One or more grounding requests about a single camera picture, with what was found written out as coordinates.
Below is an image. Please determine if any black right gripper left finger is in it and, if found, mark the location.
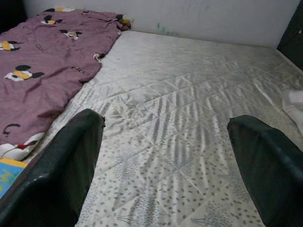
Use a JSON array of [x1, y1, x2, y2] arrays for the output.
[[0, 108, 106, 227]]

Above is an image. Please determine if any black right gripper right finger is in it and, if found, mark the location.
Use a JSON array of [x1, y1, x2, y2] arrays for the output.
[[227, 114, 303, 227]]

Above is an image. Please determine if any colourful children's picture book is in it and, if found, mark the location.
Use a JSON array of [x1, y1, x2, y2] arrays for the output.
[[0, 157, 29, 200]]

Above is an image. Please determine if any white pillow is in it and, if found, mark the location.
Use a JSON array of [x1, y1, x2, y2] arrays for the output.
[[282, 88, 303, 136]]

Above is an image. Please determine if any purple Mickey Mouse blanket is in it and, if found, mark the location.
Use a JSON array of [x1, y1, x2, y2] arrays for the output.
[[0, 7, 132, 162]]

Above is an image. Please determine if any quilted white mattress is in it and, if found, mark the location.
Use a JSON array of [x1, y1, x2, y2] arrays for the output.
[[29, 29, 303, 227]]

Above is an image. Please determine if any dark tufted headboard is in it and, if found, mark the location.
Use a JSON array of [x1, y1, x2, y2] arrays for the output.
[[276, 0, 303, 72]]

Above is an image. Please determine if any black cabinet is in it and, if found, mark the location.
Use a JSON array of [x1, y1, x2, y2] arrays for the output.
[[0, 0, 28, 34]]

